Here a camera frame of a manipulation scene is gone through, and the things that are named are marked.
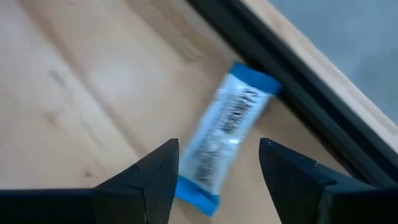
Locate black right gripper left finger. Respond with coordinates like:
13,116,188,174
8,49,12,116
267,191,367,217
92,138,180,224

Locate white blue Hershey's candy bar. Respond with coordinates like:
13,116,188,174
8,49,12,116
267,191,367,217
174,60,283,218

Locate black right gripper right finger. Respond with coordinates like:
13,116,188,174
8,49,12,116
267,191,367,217
259,138,338,224

